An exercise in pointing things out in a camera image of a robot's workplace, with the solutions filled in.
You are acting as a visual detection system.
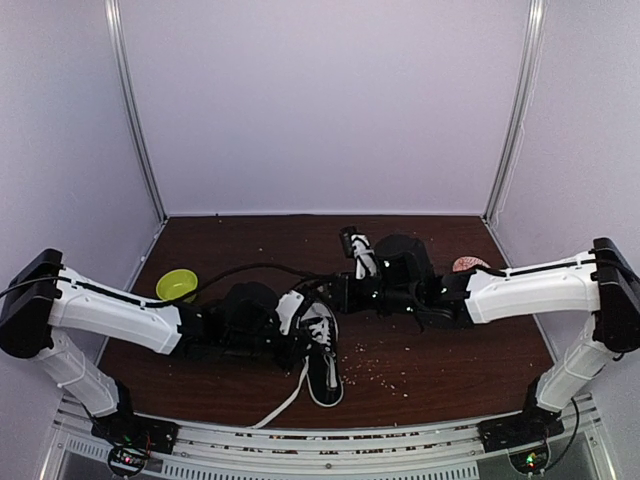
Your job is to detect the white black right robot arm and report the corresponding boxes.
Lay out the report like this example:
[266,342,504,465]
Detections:
[328,228,639,442]

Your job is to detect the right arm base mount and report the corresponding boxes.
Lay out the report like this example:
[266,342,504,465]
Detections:
[478,414,565,476]

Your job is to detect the aluminium frame post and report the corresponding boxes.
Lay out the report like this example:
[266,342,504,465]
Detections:
[104,0,168,224]
[483,0,547,226]

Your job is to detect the right aluminium frame post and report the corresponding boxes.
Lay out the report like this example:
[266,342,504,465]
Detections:
[483,0,547,226]

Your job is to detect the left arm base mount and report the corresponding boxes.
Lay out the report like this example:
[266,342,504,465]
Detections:
[90,415,179,478]

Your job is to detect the white shoelace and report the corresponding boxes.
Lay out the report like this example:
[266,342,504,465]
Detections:
[251,338,309,429]

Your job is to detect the aluminium front rail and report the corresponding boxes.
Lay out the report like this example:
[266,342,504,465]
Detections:
[36,394,620,479]

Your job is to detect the left aluminium frame post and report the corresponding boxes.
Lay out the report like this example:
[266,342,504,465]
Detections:
[104,0,168,224]

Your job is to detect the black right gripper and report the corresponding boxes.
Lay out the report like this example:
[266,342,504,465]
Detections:
[311,271,420,317]

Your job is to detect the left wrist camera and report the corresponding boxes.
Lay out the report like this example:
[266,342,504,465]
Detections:
[276,290,314,336]

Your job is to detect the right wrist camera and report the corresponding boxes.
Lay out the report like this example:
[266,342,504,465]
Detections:
[340,226,379,280]

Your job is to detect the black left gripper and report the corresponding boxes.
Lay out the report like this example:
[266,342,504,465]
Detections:
[225,324,320,371]

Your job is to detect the black white canvas sneaker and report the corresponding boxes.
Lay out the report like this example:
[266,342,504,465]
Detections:
[299,302,344,408]

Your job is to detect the pink patterned bowl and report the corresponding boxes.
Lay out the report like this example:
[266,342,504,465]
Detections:
[452,256,489,272]

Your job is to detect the black braided left cable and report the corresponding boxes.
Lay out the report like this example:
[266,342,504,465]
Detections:
[194,263,346,301]

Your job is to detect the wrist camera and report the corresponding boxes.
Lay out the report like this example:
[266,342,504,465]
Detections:
[276,290,314,336]
[340,226,379,280]

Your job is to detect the green plastic bowl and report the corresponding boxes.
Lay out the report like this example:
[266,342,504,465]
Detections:
[155,269,199,301]

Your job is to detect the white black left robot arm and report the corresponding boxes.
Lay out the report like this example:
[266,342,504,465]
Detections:
[1,249,294,444]

